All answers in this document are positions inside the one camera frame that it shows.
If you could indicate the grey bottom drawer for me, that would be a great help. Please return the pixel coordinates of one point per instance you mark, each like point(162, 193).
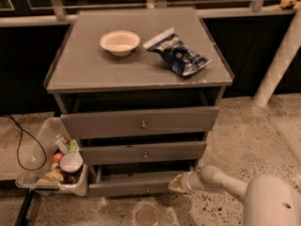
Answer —
point(115, 181)

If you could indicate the grey drawer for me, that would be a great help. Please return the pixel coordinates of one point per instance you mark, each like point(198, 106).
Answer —
point(142, 153)
point(134, 123)
point(115, 181)

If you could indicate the white diagonal pole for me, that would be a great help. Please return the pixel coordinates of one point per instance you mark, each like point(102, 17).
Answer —
point(284, 56)

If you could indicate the grey top drawer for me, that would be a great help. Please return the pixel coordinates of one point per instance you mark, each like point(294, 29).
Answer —
point(134, 123)

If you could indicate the white bowl in bin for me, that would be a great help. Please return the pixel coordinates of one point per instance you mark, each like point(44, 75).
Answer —
point(71, 162)

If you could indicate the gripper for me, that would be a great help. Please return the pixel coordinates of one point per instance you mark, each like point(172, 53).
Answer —
point(186, 182)

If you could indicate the white paper bowl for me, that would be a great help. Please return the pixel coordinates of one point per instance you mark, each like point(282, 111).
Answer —
point(119, 43)

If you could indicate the clear plastic bin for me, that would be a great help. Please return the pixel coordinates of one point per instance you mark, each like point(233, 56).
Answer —
point(37, 160)

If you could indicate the green white bottle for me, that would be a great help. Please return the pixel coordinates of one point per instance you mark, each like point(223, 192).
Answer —
point(73, 146)

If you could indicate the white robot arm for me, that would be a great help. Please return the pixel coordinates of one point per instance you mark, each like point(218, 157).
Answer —
point(267, 199)

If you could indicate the white snack packet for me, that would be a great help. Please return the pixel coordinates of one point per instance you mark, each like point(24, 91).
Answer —
point(62, 144)

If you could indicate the yellow object on ledge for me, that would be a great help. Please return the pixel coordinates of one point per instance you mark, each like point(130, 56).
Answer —
point(285, 4)

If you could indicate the blue chip bag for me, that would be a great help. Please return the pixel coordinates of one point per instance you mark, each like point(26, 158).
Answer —
point(179, 59)

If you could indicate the red apple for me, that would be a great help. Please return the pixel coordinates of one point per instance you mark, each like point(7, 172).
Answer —
point(57, 158)

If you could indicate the grey drawer cabinet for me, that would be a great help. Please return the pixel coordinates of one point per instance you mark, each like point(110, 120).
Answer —
point(86, 78)

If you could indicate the grey middle drawer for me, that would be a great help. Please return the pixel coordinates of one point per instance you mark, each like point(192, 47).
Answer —
point(142, 153)

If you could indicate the metal railing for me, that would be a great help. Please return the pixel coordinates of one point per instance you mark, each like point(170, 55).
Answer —
point(56, 3)

